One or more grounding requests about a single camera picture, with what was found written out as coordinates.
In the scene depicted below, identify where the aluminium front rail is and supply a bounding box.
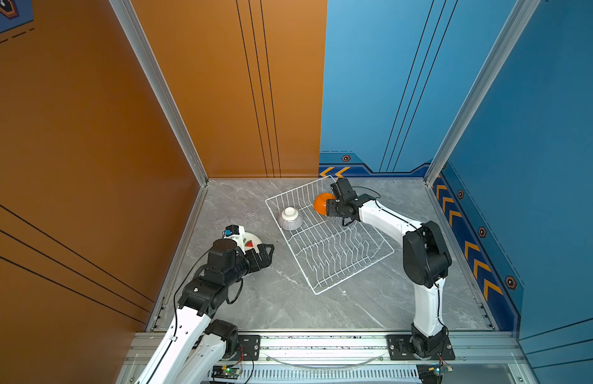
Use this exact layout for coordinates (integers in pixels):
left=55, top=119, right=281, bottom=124
left=116, top=330, right=537, bottom=384

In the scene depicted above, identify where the small white bowl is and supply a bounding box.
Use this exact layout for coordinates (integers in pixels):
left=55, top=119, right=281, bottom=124
left=277, top=206, right=304, bottom=231

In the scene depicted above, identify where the orange bowl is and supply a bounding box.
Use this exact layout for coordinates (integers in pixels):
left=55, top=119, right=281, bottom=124
left=313, top=192, right=335, bottom=216

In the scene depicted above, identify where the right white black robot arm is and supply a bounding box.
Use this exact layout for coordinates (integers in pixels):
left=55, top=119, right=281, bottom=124
left=313, top=179, right=453, bottom=359

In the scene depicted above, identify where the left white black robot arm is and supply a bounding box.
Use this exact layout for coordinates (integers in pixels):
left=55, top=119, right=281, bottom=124
left=136, top=238, right=275, bottom=383

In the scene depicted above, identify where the white wire dish rack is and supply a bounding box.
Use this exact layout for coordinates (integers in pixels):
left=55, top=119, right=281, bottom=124
left=265, top=176, right=395, bottom=295

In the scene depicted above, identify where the left green circuit board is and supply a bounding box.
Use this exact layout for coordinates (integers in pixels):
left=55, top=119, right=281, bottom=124
left=209, top=366, right=243, bottom=382

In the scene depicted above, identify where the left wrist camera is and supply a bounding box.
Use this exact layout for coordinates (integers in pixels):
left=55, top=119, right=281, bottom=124
left=224, top=224, right=245, bottom=251

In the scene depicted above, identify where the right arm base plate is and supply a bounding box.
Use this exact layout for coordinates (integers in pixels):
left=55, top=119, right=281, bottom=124
left=386, top=332, right=456, bottom=361

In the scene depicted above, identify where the white plate red pattern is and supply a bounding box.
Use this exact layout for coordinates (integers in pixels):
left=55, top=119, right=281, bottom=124
left=241, top=231, right=262, bottom=253

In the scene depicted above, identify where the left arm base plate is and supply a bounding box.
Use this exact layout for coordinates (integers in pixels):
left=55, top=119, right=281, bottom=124
left=223, top=334, right=261, bottom=362

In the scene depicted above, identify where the right circuit board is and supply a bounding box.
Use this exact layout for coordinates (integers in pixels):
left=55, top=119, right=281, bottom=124
left=416, top=364, right=454, bottom=384

